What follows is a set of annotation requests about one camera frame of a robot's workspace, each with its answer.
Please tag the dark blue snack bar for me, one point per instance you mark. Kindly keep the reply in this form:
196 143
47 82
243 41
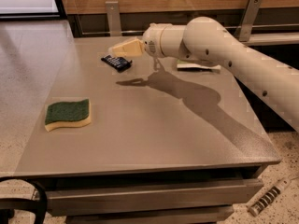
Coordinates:
118 63

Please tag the green chip bag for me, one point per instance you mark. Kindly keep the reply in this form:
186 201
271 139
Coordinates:
201 65

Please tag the white power strip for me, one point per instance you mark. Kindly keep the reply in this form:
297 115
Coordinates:
269 197

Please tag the metal rail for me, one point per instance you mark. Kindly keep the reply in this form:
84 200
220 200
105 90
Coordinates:
258 29

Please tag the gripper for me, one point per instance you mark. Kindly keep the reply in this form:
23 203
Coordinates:
151 44

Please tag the right metal bracket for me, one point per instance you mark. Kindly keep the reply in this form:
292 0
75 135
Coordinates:
243 31

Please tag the grey table drawer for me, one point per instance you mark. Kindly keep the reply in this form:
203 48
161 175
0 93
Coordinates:
82 202

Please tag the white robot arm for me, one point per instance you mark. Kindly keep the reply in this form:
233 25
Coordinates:
204 40

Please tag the green yellow sponge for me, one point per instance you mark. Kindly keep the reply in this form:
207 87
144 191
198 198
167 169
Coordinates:
74 114

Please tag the left metal bracket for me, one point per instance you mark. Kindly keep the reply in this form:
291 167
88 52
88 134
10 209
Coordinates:
113 18

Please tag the metal bracket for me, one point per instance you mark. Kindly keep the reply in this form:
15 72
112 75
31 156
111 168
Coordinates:
243 31
113 18

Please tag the black chair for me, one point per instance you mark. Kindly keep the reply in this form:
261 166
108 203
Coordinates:
38 208

